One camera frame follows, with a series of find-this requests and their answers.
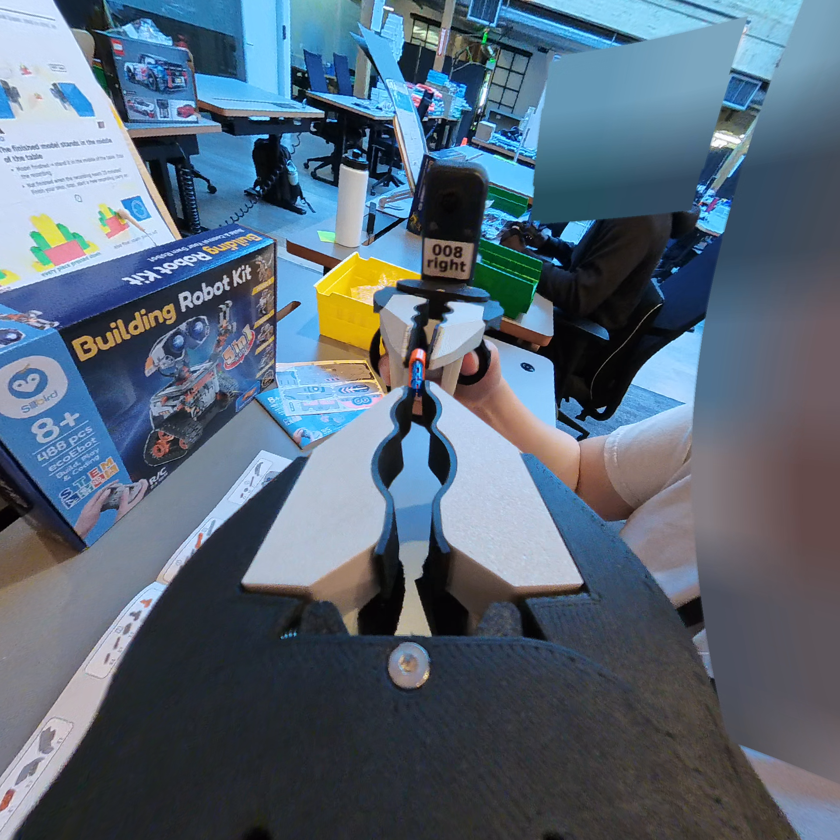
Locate blue booklet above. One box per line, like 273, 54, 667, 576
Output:
255, 384, 370, 452

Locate white water bottle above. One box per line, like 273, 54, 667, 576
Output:
334, 149, 371, 249

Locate white instruction manual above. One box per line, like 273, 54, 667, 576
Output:
0, 449, 294, 818

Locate sticker sheet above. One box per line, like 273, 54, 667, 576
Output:
276, 359, 386, 419

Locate yellow bin with clear bags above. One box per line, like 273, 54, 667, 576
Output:
314, 251, 426, 353

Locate person's right hand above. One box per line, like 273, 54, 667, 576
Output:
378, 344, 527, 429

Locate grey desk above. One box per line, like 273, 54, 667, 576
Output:
0, 255, 560, 785

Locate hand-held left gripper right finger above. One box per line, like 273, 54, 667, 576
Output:
420, 382, 586, 636

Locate toy car box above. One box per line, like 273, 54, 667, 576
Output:
94, 29, 202, 124

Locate black office chair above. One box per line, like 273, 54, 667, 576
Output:
556, 279, 666, 439

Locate black backpack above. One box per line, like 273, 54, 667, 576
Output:
251, 136, 308, 215

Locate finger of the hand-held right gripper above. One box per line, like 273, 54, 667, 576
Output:
424, 312, 488, 371
376, 295, 424, 389

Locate robot kit box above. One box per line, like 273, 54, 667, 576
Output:
406, 151, 462, 237
0, 225, 278, 552

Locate green bin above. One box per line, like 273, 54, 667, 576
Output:
484, 185, 532, 219
474, 238, 546, 317

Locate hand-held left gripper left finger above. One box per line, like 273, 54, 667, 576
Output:
240, 386, 404, 636

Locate instruction sign board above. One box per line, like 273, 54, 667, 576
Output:
0, 0, 182, 293

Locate person's right forearm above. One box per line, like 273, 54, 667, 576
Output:
486, 394, 581, 492

